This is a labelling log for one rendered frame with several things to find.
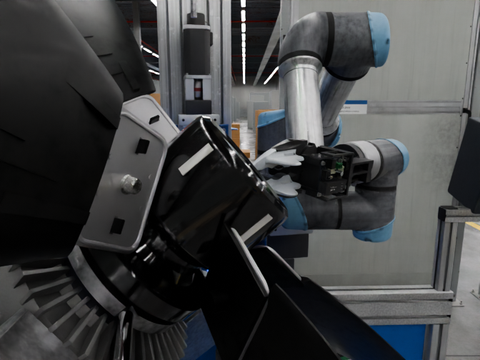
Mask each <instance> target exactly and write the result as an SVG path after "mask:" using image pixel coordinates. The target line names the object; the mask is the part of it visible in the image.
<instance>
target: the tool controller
mask: <svg viewBox="0 0 480 360"><path fill-rule="evenodd" d="M448 192H449V193H450V194H451V195H452V196H453V197H454V198H455V199H457V200H458V201H459V202H460V203H461V204H463V205H464V206H465V207H466V208H469V209H471V212H472V213H473V214H480V117H469V118H468V121H467V124H466V128H465V132H464V136H463V139H462V141H461V146H460V149H459V153H458V156H457V159H456V163H455V166H454V170H453V173H452V176H451V181H450V183H449V187H448Z"/></svg>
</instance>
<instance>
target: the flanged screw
mask: <svg viewBox="0 0 480 360"><path fill-rule="evenodd" d="M141 188H142V183H141V180H140V179H138V178H134V177H133V176H132V175H126V176H125V177H124V178H123V179H122V180H121V183H120V189H121V192H122V193H123V194H126V195H129V194H134V195H135V194H138V193H139V192H140V191H141Z"/></svg>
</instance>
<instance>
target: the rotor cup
mask: <svg viewBox="0 0 480 360"><path fill-rule="evenodd" d="M208 143H209V145H210V146H211V147H212V149H213V151H212V152H211V153H210V154H208V155H207V156H206V157H204V158H203V159H202V160H201V161H200V162H199V163H198V164H197V165H195V166H194V167H193V168H192V169H190V170H189V171H188V172H187V173H186V174H184V175H182V174H181V172H180V171H179V168H180V167H181V166H182V165H183V164H185V163H186V162H187V161H188V160H189V159H190V158H191V157H192V156H193V155H195V154H196V153H197V152H198V151H200V150H201V149H202V148H203V147H205V146H206V145H207V144H208ZM243 161H245V162H246V163H247V164H248V165H249V167H250V168H251V170H249V169H248V168H247V166H246V165H245V164H244V163H243ZM267 214H269V215H270V216H271V217H272V218H273V219H272V220H271V221H269V222H268V223H267V224H265V225H264V226H263V227H261V228H260V229H259V230H258V231H257V232H256V233H254V234H253V235H252V236H250V237H249V238H248V239H247V240H246V241H244V244H245V246H246V247H247V249H248V251H250V250H251V249H252V248H254V247H255V246H256V245H257V244H258V243H259V242H260V241H262V240H263V239H265V238H266V237H267V236H268V235H269V234H270V233H272V232H273V231H274V230H276V229H277V228H278V227H280V226H281V225H282V224H283V223H284V222H285V221H286V220H287V218H288V210H287V208H286V207H285V205H284V203H283V202H282V201H281V199H280V198H279V197H278V195H277V194H276V192H275V191H274V190H273V189H272V188H271V186H270V185H269V184H268V182H267V181H266V180H265V178H264V177H263V176H262V175H261V174H260V173H259V171H258V170H257V169H256V167H255V166H254V165H253V164H252V163H251V162H250V161H249V159H248V158H247V157H246V155H245V154H244V153H243V152H242V151H241V149H240V148H239V147H238V146H237V145H236V144H235V143H234V142H233V141H232V139H231V138H230V137H229V136H228V135H227V133H226V132H225V131H224V130H223V129H222V128H221V127H220V126H219V125H218V124H217V123H216V122H215V121H214V120H213V119H212V118H211V117H210V116H207V115H203V114H202V115H201V116H198V117H196V118H195V119H194V120H193V121H192V122H191V123H190V124H189V125H187V126H186V127H185V128H184V129H182V130H181V131H180V132H179V133H178V134H177V135H176V136H175V137H174V138H172V139H171V140H170V141H169V142H168V143H167V153H166V158H165V161H164V165H163V168H162V170H161V175H160V177H159V182H158V184H157V187H156V191H155V194H154V198H153V201H152V204H151V208H150V211H149V215H148V218H147V220H146V224H145V227H144V231H143V234H142V237H141V241H140V243H139V245H138V247H137V248H136V250H135V251H134V252H133V254H122V253H117V252H112V251H104V250H100V249H92V248H88V250H89V252H90V254H91V256H92V257H93V259H94V261H95V262H96V264H97V265H98V267H99V268H100V269H101V271H102V272H103V273H104V275H105V276H106V277H107V279H108V280H109V281H110V282H111V283H112V284H113V285H114V286H115V287H116V288H117V289H118V290H119V291H120V292H121V293H122V294H123V295H124V296H125V297H126V298H127V299H128V300H129V301H130V302H132V303H133V304H134V305H136V306H137V307H139V308H140V309H141V310H143V311H145V312H146V313H148V314H150V315H152V316H155V317H156V318H159V319H163V320H165V321H172V322H180V321H184V320H186V319H188V318H189V317H190V316H191V315H193V314H194V313H195V312H197V311H198V310H199V309H200V308H201V307H200V305H199V297H200V294H201V290H202V288H203V285H204V281H205V278H204V274H203V271H202V269H201V268H202V267H203V268H205V269H207V270H209V266H210V263H211V260H212V257H213V255H214V251H215V248H216V244H217V241H218V239H219V235H220V233H221V229H222V226H223V224H224V223H228V224H229V226H230V227H231V228H233V229H235V230H236V231H237V232H238V234H239V236H241V235H243V234H244V233H245V232H247V231H248V230H249V229H250V228H251V227H252V226H254V225H255V224H256V223H258V222H259V221H260V220H262V219H263V218H264V217H265V216H266V215H267Z"/></svg>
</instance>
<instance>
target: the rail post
mask: <svg viewBox="0 0 480 360"><path fill-rule="evenodd" d="M448 334H449V324H429V333H428V340H427V348H426V360H445V358H446V346H447V340H448Z"/></svg>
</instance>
